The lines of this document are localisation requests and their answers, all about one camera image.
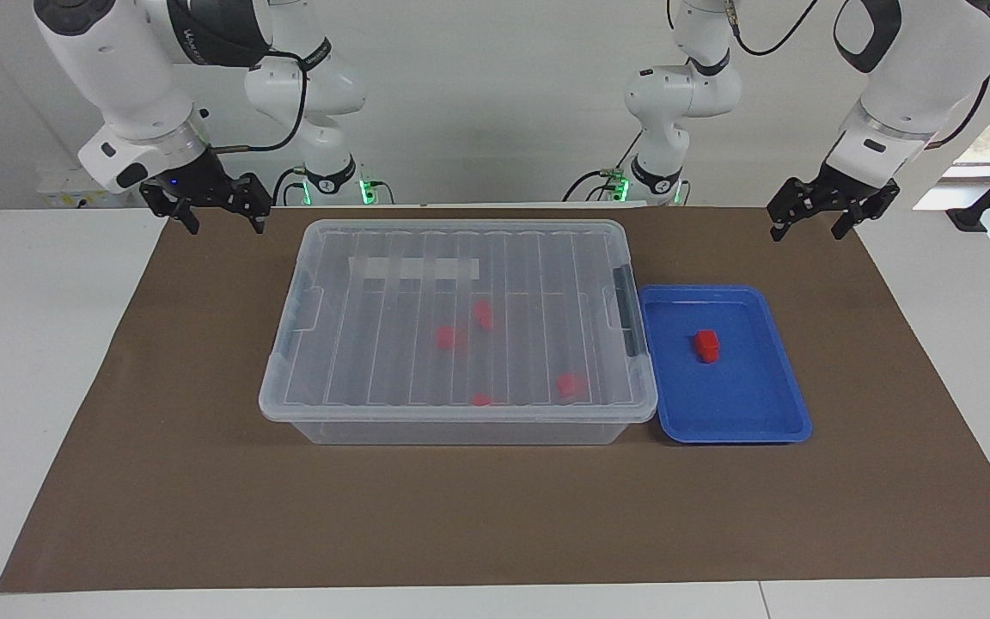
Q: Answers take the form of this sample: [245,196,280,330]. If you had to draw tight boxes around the black box latch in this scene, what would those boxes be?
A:
[613,264,640,359]

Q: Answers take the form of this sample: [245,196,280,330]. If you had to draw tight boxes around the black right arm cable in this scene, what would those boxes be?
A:
[207,47,309,157]

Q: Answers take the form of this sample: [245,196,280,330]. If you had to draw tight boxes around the white wall power strip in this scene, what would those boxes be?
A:
[35,168,131,209]

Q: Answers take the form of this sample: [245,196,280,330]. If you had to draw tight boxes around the brown table mat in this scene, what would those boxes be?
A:
[0,205,990,594]

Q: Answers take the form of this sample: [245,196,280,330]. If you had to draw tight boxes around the clear ribbed box lid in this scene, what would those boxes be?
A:
[258,218,659,424]

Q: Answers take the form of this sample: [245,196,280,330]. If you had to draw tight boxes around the blue plastic tray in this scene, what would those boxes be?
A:
[638,285,813,445]

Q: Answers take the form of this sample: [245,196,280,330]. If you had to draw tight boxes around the clear plastic storage box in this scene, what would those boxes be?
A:
[259,219,659,446]

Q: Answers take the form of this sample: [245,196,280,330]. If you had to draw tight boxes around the black base cable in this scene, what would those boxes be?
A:
[564,131,644,204]
[276,168,309,207]

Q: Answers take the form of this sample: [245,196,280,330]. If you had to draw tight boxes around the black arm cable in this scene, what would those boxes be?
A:
[723,0,990,151]
[207,47,309,157]

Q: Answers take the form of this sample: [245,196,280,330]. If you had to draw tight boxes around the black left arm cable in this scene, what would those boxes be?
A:
[723,0,990,151]

